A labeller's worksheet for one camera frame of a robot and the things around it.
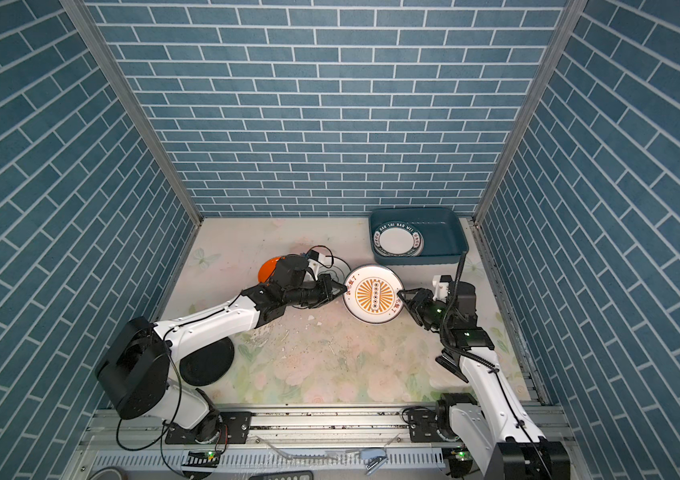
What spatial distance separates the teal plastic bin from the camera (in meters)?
1.08

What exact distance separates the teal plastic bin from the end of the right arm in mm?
327

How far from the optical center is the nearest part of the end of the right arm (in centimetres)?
71
